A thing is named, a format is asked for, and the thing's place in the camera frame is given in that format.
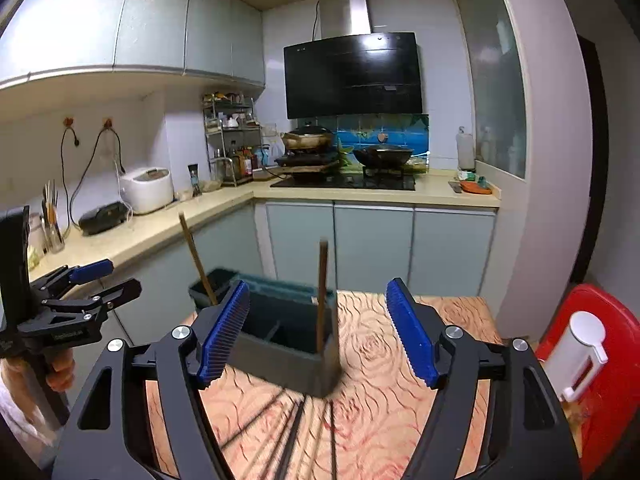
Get light bamboo chopstick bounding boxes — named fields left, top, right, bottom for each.
left=178, top=212, right=218, bottom=306

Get black chopstick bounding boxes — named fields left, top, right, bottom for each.
left=298, top=401, right=328, bottom=480
left=274, top=396, right=307, bottom=480

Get reddish brown chopstick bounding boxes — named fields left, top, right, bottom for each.
left=316, top=238, right=329, bottom=354

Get lower kitchen cabinets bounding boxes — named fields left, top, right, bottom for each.
left=64, top=199, right=497, bottom=406

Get person's left hand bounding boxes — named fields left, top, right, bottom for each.
left=1, top=349, right=75, bottom=396

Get black countertop appliance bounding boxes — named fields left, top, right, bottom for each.
left=78, top=202, right=129, bottom=236

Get knife and utensil jar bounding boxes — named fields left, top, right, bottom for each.
left=41, top=179, right=65, bottom=254

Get white electric kettle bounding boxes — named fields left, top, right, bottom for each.
left=542, top=311, right=608, bottom=403

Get red plastic chair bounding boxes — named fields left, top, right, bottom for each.
left=536, top=284, right=639, bottom=479

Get white rice cooker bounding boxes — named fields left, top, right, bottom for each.
left=119, top=167, right=175, bottom=216

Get rose pattern tablecloth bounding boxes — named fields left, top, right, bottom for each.
left=144, top=288, right=504, bottom=480

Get dark green utensil holder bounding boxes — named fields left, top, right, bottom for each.
left=207, top=268, right=343, bottom=398

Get metal spice rack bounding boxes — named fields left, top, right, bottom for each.
left=202, top=91, right=262, bottom=188

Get clay pot with lid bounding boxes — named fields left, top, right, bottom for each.
left=282, top=125, right=334, bottom=152

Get orange tray on counter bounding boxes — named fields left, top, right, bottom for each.
left=459, top=181, right=492, bottom=195

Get black wok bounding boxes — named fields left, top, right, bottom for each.
left=352, top=144, right=413, bottom=170

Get black gas stove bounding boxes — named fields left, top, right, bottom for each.
left=272, top=168, right=416, bottom=191

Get white plastic jug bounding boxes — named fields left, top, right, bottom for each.
left=456, top=127, right=475, bottom=171

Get black range hood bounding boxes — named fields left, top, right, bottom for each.
left=283, top=32, right=423, bottom=119

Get black power cable right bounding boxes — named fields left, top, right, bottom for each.
left=68, top=117, right=126, bottom=226

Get black power cable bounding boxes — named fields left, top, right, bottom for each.
left=68, top=117, right=126, bottom=226
left=60, top=117, right=82, bottom=233

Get black power cable left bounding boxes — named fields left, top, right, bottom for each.
left=60, top=117, right=82, bottom=233

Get upper wall cabinets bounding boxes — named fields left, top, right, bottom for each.
left=1, top=0, right=265, bottom=87

